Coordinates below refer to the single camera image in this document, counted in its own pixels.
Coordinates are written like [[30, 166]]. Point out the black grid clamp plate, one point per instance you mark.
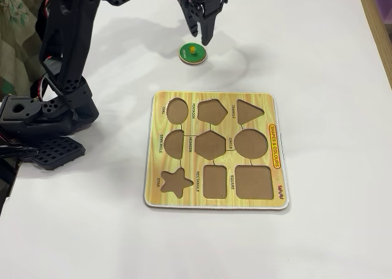
[[55, 153]]

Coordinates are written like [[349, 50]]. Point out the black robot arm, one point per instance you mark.
[[70, 46]]

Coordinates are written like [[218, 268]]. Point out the wooden shapes puzzle board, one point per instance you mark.
[[214, 125]]

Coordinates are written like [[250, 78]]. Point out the green circle piece yellow pin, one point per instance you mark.
[[187, 55]]

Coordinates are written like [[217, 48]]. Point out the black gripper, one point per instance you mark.
[[198, 16]]

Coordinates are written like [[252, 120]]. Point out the leaf patterned cloth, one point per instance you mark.
[[18, 46]]

